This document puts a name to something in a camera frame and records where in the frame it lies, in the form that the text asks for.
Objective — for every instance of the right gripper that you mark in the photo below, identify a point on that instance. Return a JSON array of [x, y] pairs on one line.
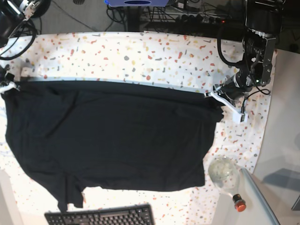
[[5, 79]]

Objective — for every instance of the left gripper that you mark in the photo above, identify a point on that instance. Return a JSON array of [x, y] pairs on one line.
[[232, 90]]

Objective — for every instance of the black t-shirt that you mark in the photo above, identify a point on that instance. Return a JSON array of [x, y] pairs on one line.
[[72, 135]]

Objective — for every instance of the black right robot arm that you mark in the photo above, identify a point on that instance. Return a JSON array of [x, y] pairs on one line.
[[15, 20]]

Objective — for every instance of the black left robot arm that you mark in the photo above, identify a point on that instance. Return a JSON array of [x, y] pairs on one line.
[[263, 24]]

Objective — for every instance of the clear bottle with red cap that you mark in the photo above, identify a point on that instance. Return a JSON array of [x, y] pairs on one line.
[[225, 176]]

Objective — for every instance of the terrazzo pattern tablecloth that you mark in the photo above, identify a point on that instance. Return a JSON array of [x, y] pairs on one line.
[[179, 62]]

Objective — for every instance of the black power strip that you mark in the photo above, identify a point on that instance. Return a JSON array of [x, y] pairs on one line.
[[196, 19]]

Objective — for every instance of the black computer keyboard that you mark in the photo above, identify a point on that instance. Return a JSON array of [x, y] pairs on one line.
[[130, 215]]

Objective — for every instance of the blue box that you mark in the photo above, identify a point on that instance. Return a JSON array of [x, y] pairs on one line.
[[136, 3]]

